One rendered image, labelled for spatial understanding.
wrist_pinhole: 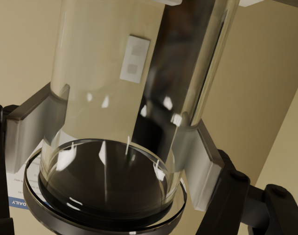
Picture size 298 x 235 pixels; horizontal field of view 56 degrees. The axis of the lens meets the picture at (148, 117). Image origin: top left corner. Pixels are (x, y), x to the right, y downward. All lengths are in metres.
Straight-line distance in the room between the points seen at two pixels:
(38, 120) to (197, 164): 0.09
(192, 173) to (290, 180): 0.31
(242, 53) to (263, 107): 0.17
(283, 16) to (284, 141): 0.41
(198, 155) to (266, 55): 0.68
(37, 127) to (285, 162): 0.39
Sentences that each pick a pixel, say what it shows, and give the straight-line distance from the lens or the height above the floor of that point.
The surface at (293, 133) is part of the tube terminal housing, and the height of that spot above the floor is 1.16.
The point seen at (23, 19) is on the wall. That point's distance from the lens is 0.81.
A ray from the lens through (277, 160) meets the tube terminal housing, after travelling 0.50.
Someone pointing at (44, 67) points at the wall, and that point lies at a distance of 0.80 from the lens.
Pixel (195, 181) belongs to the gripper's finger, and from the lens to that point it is 0.16.
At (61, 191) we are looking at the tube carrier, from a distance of 0.16.
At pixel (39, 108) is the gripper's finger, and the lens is 0.16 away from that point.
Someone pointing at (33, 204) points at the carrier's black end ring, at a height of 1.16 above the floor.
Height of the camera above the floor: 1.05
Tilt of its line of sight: 19 degrees up
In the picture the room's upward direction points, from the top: 165 degrees counter-clockwise
